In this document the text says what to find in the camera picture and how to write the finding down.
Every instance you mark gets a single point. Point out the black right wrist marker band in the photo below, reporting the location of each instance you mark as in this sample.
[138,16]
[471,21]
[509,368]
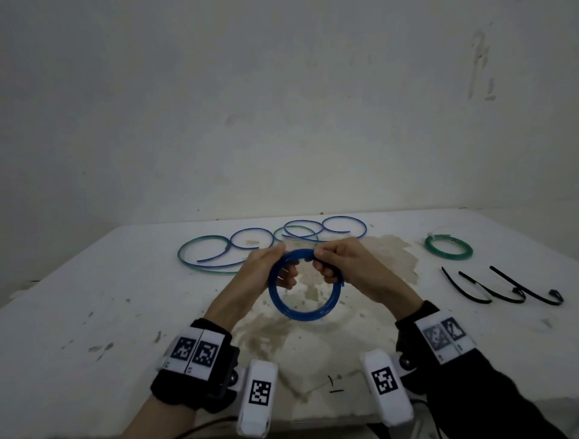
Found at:
[445,337]

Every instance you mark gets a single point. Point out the blue loose tube loop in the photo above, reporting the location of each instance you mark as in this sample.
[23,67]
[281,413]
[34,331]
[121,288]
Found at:
[235,237]
[312,222]
[357,221]

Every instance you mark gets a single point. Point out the person's right thumb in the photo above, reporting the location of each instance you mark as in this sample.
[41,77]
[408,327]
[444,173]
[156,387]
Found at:
[326,253]

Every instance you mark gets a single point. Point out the person's left thumb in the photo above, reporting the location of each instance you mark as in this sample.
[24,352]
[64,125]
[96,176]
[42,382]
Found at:
[274,255]

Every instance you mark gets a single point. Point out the black wrist marker band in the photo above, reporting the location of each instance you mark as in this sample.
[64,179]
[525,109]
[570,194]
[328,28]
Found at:
[199,352]
[445,337]

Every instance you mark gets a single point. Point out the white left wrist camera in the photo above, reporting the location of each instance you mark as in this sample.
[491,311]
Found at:
[258,398]

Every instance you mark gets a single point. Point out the black left wrist marker band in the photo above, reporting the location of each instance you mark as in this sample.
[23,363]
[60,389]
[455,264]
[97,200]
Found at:
[199,352]

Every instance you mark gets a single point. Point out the green loose tube loop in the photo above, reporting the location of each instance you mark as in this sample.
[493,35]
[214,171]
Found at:
[277,233]
[183,253]

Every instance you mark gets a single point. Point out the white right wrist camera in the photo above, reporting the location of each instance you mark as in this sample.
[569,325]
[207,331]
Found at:
[386,384]

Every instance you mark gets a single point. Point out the person's right forearm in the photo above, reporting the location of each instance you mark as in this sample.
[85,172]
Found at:
[488,402]

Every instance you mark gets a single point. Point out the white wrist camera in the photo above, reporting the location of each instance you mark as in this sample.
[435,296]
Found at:
[258,398]
[386,384]

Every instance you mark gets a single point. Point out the black zip tie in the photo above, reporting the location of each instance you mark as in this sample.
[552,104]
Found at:
[529,291]
[493,293]
[466,296]

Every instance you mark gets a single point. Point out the person's left forearm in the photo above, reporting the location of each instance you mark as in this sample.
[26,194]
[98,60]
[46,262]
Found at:
[158,420]

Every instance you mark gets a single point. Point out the person's left hand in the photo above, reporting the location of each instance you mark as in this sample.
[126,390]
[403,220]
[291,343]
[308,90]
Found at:
[246,285]

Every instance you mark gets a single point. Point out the person's right hand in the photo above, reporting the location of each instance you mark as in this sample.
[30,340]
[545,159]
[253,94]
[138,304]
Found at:
[366,271]

